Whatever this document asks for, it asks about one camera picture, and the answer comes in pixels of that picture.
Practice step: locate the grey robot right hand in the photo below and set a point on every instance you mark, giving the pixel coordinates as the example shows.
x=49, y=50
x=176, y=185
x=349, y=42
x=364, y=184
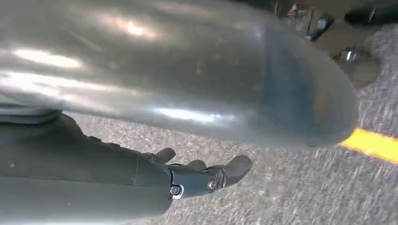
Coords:
x=186, y=68

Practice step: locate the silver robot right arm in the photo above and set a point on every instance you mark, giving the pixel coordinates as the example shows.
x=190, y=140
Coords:
x=25, y=111

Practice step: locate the yellow floor tape mark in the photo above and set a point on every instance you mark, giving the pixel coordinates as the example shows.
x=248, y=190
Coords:
x=373, y=144

